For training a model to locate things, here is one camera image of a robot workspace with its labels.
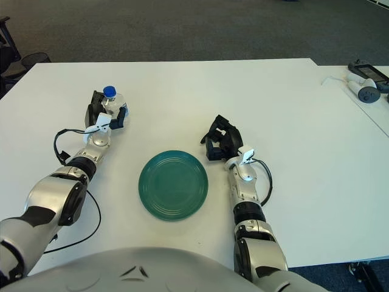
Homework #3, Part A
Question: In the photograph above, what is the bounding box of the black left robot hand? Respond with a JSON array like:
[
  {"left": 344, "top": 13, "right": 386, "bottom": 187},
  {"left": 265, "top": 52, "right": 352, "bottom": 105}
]
[{"left": 84, "top": 90, "right": 130, "bottom": 130}]

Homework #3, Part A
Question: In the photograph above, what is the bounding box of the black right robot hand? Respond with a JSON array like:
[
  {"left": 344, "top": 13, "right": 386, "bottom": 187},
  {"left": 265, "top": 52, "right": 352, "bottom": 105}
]
[{"left": 200, "top": 114, "right": 244, "bottom": 161}]

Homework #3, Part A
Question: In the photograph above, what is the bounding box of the clear bottle with blue cap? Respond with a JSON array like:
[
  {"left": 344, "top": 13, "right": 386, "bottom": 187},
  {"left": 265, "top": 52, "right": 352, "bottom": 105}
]
[{"left": 101, "top": 86, "right": 130, "bottom": 121}]

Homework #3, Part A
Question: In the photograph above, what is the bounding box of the green ribbed plate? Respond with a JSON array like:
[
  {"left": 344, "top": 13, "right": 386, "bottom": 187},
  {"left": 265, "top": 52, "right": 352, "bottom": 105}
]
[{"left": 138, "top": 150, "right": 209, "bottom": 222}]

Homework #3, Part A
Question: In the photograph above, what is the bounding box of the black office chair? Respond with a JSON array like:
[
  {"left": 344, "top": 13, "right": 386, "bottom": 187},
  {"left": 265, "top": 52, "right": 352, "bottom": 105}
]
[{"left": 0, "top": 16, "right": 28, "bottom": 98}]

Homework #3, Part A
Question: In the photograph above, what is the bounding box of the white grey VR controller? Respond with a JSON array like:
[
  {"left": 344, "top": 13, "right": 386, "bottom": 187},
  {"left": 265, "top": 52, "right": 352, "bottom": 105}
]
[{"left": 346, "top": 72, "right": 380, "bottom": 104}]

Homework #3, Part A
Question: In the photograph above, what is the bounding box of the dark handheld screen device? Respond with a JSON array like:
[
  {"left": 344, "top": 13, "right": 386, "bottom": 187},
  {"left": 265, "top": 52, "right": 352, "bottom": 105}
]
[{"left": 348, "top": 60, "right": 389, "bottom": 91}]

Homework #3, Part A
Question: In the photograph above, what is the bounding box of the grey robot torso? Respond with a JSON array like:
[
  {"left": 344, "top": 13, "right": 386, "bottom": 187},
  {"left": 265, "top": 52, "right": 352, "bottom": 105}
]
[{"left": 5, "top": 246, "right": 274, "bottom": 292}]

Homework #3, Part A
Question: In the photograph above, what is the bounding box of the black caster wheel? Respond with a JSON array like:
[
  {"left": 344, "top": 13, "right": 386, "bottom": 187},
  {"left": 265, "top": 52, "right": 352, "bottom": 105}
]
[{"left": 348, "top": 261, "right": 389, "bottom": 292}]

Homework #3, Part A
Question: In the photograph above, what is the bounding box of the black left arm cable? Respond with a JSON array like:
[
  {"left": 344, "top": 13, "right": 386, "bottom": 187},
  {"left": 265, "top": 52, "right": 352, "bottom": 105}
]
[{"left": 44, "top": 129, "right": 103, "bottom": 253}]

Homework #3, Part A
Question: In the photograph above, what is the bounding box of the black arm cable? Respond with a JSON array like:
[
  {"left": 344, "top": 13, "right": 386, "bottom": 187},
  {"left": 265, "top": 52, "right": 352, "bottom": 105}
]
[
  {"left": 253, "top": 158, "right": 274, "bottom": 207},
  {"left": 44, "top": 129, "right": 103, "bottom": 253}
]

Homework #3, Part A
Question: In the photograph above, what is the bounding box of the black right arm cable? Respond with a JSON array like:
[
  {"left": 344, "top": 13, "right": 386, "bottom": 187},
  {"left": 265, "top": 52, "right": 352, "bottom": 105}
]
[{"left": 253, "top": 158, "right": 274, "bottom": 207}]

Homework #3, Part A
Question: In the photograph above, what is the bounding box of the black wire mesh bin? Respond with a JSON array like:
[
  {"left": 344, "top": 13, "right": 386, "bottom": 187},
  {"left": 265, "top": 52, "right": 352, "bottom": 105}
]
[{"left": 21, "top": 52, "right": 51, "bottom": 69}]

